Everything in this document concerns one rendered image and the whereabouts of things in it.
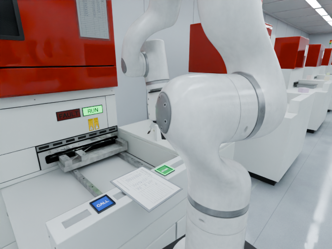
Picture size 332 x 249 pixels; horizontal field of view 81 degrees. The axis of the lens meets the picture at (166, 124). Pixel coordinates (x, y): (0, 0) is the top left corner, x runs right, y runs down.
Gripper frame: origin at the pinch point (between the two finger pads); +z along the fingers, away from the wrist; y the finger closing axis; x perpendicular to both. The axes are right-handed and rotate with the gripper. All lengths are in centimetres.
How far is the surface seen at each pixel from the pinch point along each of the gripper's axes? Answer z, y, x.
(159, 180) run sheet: 15.5, -0.1, -6.3
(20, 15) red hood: -52, -43, -26
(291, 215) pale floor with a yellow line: 115, 3, 140
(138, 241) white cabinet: 33.2, -2.5, -17.3
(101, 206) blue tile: 14.9, -2.5, -26.9
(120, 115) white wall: 10, -214, 110
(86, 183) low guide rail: 19.7, -35.1, -18.9
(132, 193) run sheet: 15.3, -1.0, -17.0
